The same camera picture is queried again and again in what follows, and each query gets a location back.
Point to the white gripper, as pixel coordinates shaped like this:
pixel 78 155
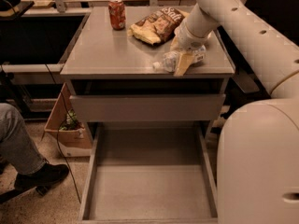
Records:
pixel 189 36

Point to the clear plastic water bottle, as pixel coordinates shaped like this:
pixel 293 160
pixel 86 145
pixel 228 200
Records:
pixel 170 59

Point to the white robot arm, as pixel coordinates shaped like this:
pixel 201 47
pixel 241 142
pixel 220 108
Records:
pixel 258 151

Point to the grey drawer cabinet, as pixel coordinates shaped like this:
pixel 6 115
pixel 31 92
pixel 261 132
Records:
pixel 106 62

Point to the grey upper drawer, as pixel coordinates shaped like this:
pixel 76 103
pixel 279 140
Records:
pixel 132 108

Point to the open grey lower drawer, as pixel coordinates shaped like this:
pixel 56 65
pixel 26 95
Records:
pixel 149 176

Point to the brown chip bag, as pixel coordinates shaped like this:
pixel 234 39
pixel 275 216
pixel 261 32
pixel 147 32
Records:
pixel 159 26

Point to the red soda can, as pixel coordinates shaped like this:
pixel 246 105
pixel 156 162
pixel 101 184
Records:
pixel 116 10

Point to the cardboard box with items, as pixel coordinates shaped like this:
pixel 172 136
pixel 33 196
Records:
pixel 68 132

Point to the black shoe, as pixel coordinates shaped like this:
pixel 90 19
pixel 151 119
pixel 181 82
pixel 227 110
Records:
pixel 48 175

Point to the person leg in jeans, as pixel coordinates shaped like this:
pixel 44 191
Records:
pixel 16 145

